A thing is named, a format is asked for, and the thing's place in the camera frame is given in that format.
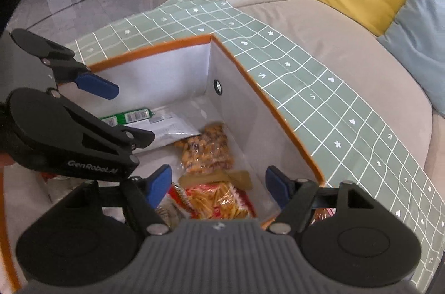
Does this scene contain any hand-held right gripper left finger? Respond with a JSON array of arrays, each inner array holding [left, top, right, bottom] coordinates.
[[64, 165, 173, 235]]

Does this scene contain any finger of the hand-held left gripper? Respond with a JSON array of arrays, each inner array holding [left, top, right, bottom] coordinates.
[[59, 102, 155, 181], [12, 29, 120, 99]]

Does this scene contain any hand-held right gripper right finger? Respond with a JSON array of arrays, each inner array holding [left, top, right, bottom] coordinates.
[[265, 166, 379, 235]]

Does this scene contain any green sausage stick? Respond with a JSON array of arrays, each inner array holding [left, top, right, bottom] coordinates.
[[100, 108, 154, 127]]

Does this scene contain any tan packet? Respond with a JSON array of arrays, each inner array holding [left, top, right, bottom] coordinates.
[[178, 169, 254, 191]]

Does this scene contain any white snack packet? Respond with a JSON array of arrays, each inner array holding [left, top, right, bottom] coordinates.
[[134, 113, 202, 150]]

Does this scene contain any red stick snack bag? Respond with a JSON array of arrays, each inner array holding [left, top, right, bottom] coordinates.
[[169, 181, 258, 220]]

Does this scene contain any orange peanut bag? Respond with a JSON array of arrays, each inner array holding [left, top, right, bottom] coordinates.
[[174, 122, 235, 176]]

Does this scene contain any orange cardboard box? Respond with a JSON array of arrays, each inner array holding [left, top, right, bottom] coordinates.
[[0, 34, 326, 294]]

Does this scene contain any green checked tablecloth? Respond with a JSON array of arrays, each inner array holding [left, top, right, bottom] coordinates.
[[64, 0, 445, 294]]

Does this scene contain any beige sofa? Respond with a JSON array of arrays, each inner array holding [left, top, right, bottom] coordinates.
[[159, 0, 445, 183]]

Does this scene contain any light blue cushion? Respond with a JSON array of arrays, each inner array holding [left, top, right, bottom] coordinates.
[[376, 0, 445, 117]]

